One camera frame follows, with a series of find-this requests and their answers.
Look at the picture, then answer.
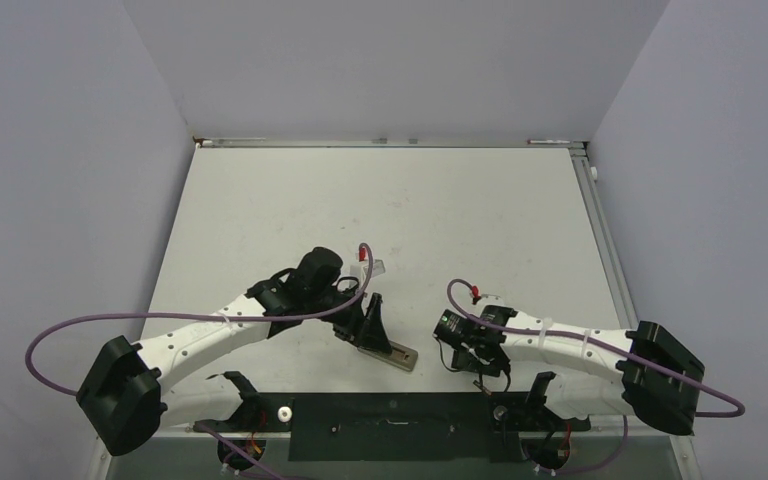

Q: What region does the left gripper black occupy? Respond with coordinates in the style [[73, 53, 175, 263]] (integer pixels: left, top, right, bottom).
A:
[[306, 286, 390, 354]]

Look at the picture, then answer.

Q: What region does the white grey remote control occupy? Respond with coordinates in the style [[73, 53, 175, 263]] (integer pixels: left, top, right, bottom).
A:
[[357, 341, 419, 372]]

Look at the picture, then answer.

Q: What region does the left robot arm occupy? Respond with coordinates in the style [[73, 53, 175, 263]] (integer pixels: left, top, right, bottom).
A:
[[76, 247, 392, 456]]

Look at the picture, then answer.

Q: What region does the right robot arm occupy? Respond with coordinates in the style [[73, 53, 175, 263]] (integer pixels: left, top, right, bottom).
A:
[[433, 303, 705, 436]]

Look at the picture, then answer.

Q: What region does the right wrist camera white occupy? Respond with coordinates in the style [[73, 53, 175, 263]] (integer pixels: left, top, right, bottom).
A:
[[476, 293, 507, 307]]

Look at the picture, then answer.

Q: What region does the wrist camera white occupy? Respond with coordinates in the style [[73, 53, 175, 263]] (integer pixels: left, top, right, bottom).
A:
[[476, 293, 507, 307], [349, 260, 386, 283]]

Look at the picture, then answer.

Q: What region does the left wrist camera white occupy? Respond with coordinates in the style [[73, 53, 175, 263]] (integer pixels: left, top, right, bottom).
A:
[[349, 260, 386, 283]]

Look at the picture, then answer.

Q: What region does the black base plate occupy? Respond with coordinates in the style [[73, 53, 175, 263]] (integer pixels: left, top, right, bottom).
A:
[[207, 392, 591, 463]]

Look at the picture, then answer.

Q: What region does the aluminium rail right edge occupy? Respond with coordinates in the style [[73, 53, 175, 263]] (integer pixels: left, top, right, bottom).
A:
[[569, 143, 638, 328]]

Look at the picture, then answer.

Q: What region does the aluminium rail edge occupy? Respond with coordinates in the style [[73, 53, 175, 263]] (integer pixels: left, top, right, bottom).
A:
[[569, 143, 638, 328], [194, 137, 587, 150]]

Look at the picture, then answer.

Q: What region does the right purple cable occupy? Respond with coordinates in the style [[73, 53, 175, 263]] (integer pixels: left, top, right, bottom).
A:
[[446, 278, 747, 477]]

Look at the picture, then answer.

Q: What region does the aluminium rail back edge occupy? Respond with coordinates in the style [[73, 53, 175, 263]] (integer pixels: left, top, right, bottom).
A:
[[194, 137, 587, 150]]

